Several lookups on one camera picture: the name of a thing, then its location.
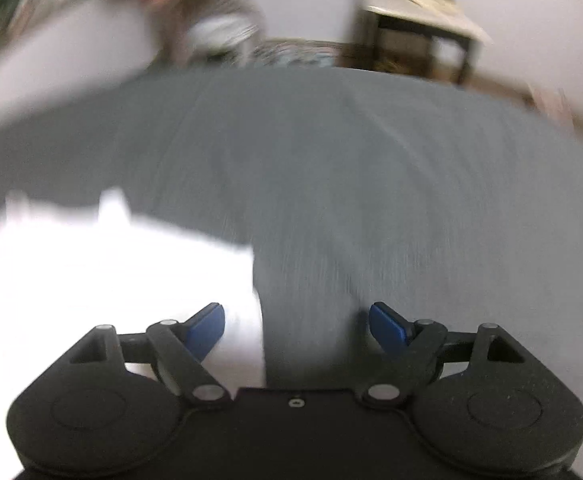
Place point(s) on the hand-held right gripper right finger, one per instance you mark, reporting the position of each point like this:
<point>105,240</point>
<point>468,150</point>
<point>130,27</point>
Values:
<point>389,330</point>

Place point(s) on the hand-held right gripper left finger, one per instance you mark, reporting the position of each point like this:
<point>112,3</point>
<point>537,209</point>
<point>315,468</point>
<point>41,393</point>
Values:
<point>206,332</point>

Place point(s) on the white garment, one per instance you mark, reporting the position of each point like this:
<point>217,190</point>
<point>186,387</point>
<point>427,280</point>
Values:
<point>96,270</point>

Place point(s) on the patterned floor mat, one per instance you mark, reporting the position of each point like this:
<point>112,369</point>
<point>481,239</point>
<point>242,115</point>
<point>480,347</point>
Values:
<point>296,54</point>

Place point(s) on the cream and black chair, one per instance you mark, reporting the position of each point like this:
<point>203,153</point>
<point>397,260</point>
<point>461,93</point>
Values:
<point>421,15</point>

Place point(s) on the round beige stool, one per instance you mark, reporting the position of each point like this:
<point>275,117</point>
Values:
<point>211,10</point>

